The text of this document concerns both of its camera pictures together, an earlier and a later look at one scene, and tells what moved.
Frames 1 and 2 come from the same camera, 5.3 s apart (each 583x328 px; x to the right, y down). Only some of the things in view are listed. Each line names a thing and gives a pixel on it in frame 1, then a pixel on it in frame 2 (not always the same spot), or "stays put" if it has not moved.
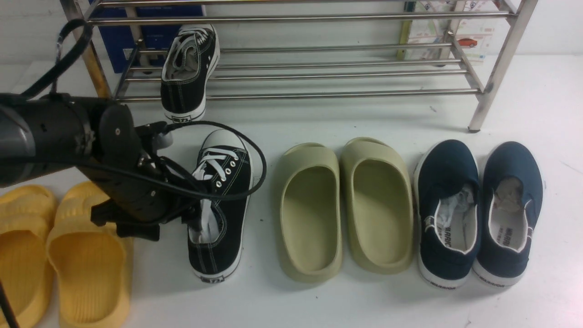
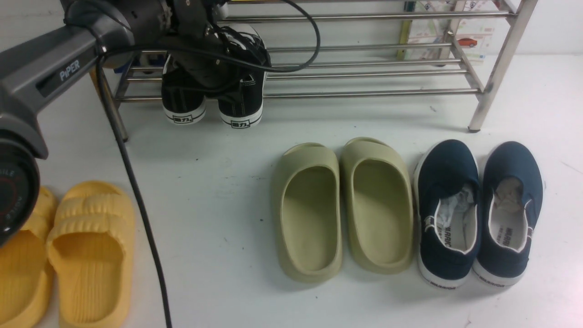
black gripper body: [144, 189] -> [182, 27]
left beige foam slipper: [309, 217] stays put
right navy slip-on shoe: [511, 197] stays put
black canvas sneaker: [224, 163] -> [247, 42]
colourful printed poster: [476, 37] stays put
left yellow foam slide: [26, 213] stays put
